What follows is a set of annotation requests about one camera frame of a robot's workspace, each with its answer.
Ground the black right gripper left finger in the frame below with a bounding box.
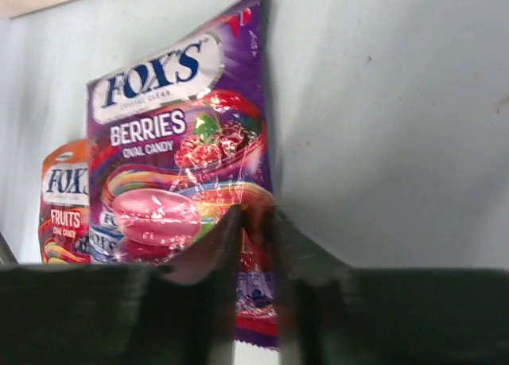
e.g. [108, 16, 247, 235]
[1, 206, 243, 364]

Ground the orange fruits candy bag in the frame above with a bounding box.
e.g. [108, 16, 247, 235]
[38, 139, 90, 264]

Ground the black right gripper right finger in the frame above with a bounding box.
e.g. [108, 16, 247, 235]
[264, 207, 508, 364]

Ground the purple berries candy bag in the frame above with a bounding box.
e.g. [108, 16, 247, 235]
[87, 0, 278, 349]

